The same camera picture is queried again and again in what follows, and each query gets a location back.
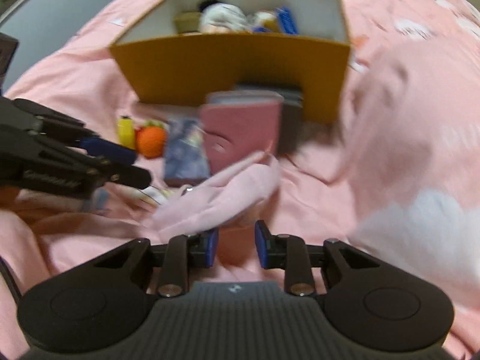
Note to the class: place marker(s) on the pink printed duvet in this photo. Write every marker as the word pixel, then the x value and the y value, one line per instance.
pixel 399 176

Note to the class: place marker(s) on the pink booklet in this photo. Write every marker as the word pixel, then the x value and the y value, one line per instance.
pixel 238 123

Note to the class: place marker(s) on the pink cloth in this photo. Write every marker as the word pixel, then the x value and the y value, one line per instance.
pixel 229 195

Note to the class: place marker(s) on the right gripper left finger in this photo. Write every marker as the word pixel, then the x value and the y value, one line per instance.
pixel 169 265

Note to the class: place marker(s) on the gold small box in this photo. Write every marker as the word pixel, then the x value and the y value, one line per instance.
pixel 187 22

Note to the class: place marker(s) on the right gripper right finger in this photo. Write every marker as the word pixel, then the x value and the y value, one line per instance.
pixel 297 259

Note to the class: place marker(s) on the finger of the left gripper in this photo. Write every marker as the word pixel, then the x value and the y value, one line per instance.
pixel 123 174
pixel 98 147

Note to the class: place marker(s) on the orange crochet carrot toy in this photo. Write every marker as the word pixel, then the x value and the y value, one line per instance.
pixel 151 138

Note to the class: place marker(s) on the dark photo card box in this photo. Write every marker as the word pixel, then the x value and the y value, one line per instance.
pixel 185 161

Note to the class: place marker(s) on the orange cardboard storage box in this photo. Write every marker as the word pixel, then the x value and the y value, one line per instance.
pixel 164 67

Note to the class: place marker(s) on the yellow round toy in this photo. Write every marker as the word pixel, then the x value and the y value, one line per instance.
pixel 126 132

